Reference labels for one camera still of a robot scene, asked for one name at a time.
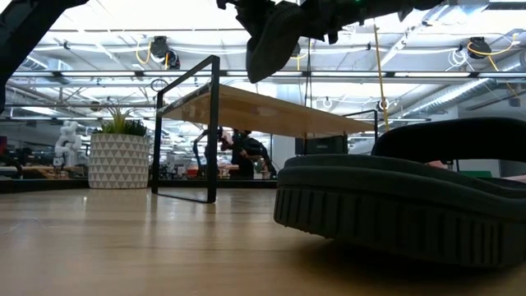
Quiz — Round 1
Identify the black ceiling lamp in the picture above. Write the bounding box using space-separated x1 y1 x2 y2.
467 35 493 61
149 35 182 71

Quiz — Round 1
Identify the dark grey slide sandal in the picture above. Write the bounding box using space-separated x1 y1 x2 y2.
273 117 526 269
245 2 307 85

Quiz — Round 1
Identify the yellow hanging cable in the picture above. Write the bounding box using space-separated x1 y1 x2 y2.
371 22 390 132

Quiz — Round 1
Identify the large black monitor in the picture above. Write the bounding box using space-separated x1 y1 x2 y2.
294 134 348 156

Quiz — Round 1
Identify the white robot figure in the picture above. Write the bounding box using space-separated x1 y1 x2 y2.
53 120 83 169

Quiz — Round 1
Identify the white triangle-patterned planter pot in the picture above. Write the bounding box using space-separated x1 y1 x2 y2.
87 133 151 190

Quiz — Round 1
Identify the person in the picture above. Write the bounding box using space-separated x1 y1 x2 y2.
219 127 277 180

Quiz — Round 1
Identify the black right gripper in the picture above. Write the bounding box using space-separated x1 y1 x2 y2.
216 0 358 45

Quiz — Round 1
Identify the black-framed wooden shelf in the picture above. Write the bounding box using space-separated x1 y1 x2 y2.
150 55 379 205

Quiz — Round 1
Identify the green grass plant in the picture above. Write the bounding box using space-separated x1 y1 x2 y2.
94 107 148 137

